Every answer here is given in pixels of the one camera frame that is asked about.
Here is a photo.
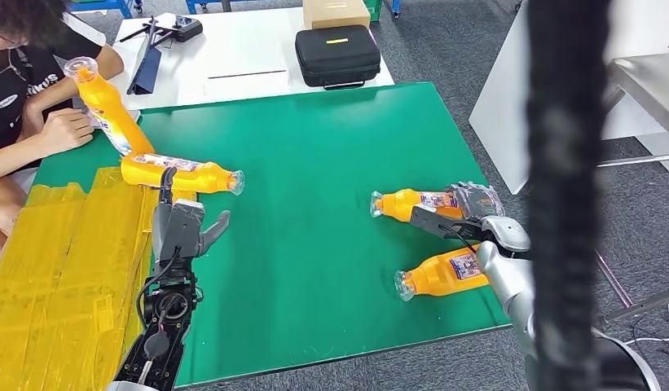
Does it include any orange detergent bottle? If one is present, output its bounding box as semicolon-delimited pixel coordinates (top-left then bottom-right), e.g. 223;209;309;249
64;56;156;159
394;245;491;302
370;188;466;223
121;153;245;196

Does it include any white panel board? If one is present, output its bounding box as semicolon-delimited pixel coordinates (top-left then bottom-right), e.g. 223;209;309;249
469;0;669;196

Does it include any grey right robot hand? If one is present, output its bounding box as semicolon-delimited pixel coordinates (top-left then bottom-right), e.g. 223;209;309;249
446;182;506;222

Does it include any black carrying case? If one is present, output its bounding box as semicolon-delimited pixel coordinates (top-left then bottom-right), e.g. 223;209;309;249
294;24;382;90

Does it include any black remote controller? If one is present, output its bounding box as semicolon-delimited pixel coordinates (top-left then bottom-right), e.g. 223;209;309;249
117;14;204;44

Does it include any black floor cable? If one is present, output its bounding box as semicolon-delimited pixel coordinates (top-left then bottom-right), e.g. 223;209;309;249
629;313;669;391

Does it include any yellow tape sheet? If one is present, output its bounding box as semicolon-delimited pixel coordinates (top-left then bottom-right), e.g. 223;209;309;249
0;165;198;391

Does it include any blue metal frame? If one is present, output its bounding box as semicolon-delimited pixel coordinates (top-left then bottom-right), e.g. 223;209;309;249
185;0;232;15
66;0;143;18

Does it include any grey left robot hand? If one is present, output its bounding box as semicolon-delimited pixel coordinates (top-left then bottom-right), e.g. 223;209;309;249
150;167;232;261

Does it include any white floor cable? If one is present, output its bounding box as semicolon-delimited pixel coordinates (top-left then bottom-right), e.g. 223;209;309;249
621;301;669;347

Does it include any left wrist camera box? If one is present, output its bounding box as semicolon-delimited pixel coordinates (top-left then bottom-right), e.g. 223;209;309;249
170;200;206;258

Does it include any cardboard box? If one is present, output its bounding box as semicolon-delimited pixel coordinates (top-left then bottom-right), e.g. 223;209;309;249
302;0;372;30

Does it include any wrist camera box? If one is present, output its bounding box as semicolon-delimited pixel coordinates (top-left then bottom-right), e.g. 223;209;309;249
409;204;484;245
170;200;206;258

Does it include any dark blue tablet stand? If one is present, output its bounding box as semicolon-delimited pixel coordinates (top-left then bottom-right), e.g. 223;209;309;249
126;15;162;97

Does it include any thin black strip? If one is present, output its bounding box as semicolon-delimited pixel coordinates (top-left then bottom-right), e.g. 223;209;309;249
208;68;288;81

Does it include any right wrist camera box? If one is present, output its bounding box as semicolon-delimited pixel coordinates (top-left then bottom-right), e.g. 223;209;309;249
409;204;484;245

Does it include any white table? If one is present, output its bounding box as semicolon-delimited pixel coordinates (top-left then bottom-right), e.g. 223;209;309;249
108;6;395;112

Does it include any stainless steel table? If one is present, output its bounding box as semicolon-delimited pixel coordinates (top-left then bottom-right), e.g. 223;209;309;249
597;52;669;325

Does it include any person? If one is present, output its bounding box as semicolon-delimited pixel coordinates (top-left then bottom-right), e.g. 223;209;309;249
0;0;125;268

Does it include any black braided hose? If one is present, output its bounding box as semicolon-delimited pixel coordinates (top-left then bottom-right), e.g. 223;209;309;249
526;0;614;391

